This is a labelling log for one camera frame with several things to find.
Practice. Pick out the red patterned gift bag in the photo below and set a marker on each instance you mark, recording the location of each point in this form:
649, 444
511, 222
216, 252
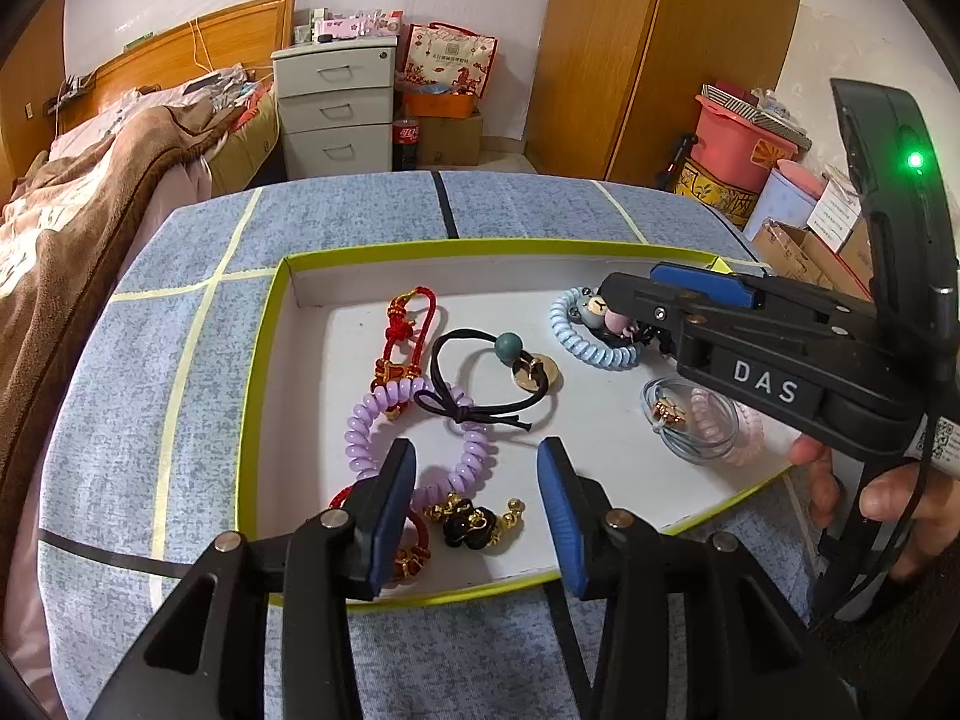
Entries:
439, 54

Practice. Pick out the red knot charm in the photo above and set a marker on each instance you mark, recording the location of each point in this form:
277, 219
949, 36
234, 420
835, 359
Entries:
405, 338

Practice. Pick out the blue patterned tablecloth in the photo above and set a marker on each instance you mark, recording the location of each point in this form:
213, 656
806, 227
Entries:
141, 471

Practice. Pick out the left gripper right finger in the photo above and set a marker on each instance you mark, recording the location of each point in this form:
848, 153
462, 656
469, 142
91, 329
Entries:
609, 554

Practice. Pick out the wooden bed headboard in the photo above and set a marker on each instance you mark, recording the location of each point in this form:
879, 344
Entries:
246, 34

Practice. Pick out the green cardboard tray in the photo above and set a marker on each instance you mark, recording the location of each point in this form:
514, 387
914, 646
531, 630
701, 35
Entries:
505, 367

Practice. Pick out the cola bottle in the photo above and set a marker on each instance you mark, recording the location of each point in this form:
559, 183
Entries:
405, 140

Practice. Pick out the grey drawer cabinet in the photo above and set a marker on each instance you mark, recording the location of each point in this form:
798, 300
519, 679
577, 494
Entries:
335, 103

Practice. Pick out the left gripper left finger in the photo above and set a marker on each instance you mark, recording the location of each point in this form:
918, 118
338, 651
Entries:
344, 553

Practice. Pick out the red gold tassel charm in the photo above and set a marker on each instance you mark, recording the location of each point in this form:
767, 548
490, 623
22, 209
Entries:
405, 547

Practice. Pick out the brown blanket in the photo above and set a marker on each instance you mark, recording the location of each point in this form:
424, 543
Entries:
63, 240

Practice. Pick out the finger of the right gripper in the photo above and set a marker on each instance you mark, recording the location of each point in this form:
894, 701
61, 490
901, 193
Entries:
722, 288
657, 311

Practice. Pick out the open cardboard box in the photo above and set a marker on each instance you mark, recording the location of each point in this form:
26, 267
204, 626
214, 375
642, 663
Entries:
801, 255

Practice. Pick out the large wooden wardrobe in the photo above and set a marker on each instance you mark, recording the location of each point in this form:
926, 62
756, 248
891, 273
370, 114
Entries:
616, 80

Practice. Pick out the pink plastic bin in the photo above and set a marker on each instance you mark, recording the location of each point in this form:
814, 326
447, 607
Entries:
736, 151

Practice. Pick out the yellow patterned box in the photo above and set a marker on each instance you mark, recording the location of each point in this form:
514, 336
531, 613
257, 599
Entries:
734, 203

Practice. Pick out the person's right hand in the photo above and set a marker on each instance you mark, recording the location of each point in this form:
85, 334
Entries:
885, 500

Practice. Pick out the orange box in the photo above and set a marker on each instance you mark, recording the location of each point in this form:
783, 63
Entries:
455, 106

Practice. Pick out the brown cardboard box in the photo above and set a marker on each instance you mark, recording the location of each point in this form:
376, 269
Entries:
450, 142

